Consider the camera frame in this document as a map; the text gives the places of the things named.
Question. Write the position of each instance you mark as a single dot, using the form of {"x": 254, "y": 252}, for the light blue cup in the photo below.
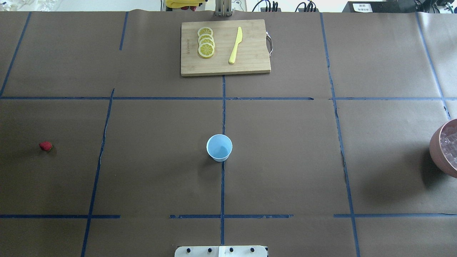
{"x": 219, "y": 147}

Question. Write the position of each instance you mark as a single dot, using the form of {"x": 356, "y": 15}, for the pink bowl of ice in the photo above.
{"x": 443, "y": 148}

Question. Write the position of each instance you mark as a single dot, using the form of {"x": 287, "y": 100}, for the yellow plastic knife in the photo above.
{"x": 238, "y": 40}

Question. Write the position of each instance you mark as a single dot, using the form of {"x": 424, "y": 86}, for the bamboo cutting board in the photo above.
{"x": 252, "y": 58}

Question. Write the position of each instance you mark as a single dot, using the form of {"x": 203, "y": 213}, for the yellow bag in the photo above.
{"x": 176, "y": 4}

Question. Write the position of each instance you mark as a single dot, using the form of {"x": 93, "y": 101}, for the red strawberry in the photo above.
{"x": 46, "y": 146}

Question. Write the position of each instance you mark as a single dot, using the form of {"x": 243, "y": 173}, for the aluminium frame post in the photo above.
{"x": 223, "y": 8}

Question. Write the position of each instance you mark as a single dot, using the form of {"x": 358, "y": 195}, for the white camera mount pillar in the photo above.
{"x": 222, "y": 251}

